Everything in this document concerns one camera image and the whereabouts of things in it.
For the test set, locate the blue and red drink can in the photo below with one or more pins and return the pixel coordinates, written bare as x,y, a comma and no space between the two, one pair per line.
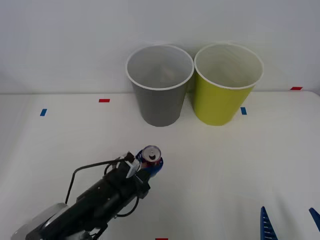
152,153

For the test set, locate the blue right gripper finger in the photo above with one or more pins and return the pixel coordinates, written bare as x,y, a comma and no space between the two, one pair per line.
315,215
267,227

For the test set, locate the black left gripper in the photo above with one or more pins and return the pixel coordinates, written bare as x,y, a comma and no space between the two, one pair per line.
122,185

